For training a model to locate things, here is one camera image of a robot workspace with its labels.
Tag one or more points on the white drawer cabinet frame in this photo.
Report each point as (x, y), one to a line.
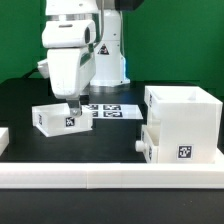
(185, 121)

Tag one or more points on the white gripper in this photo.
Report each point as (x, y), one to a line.
(70, 58)

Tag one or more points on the white front drawer box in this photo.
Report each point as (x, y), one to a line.
(147, 145)

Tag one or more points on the white L-shaped fence rail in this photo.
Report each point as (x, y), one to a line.
(106, 175)

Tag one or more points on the white drawer box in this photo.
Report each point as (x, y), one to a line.
(147, 145)
(55, 120)

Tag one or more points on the paper sheet with tags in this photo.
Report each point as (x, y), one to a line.
(115, 111)

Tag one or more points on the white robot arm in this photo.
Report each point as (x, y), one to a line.
(108, 46)

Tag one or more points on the white block at left edge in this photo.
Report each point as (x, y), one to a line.
(4, 139)

